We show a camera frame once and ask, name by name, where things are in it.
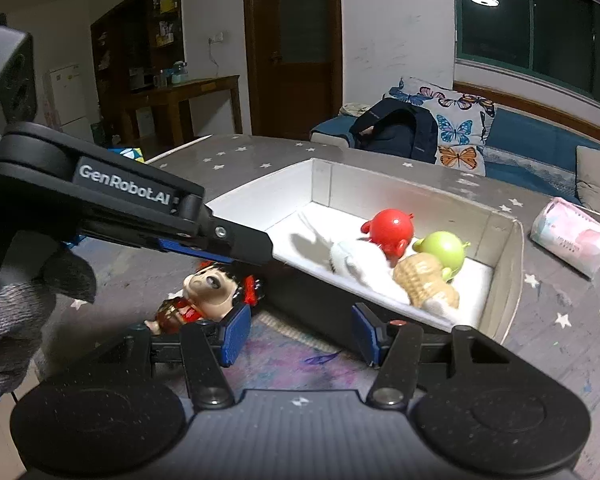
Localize grey star tablecloth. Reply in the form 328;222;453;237
30;132;600;461

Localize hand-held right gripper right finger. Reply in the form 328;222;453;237
351;302;512;409

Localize white fridge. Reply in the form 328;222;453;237
42;63;101;137

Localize dark blue backpack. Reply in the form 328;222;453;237
347;97;440;166

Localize dark wooden shelf cabinet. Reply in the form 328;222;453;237
90;0;184;142

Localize brown wooden door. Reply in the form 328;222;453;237
242;0;344;136

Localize doll figurine with red flower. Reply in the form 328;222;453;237
144;259;267;336

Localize pink tissue pack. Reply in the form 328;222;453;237
530;196;600;280

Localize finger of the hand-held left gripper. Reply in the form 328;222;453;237
158;194;275;267

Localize white plush goose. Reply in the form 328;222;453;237
290;211;459;324

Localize grey cardboard box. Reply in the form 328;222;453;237
205;157;525;346

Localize person's left hand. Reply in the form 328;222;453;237
0;245;97;409

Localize beige peanut toy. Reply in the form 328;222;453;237
392;252;461;311

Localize red round toy figure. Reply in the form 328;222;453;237
360;208;415;267

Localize green framed window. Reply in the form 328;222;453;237
452;0;600;99

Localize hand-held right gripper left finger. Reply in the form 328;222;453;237
102;304;254;409

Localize butterfly print pillow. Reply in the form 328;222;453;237
383;77;496;177

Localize brown wooden desk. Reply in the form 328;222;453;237
114;74;244;147

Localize green round toy figure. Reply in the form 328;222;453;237
412;230;471;284

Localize blue sofa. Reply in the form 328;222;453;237
309;107;600;222

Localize blue yellow tissue box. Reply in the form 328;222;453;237
107;146;145;162

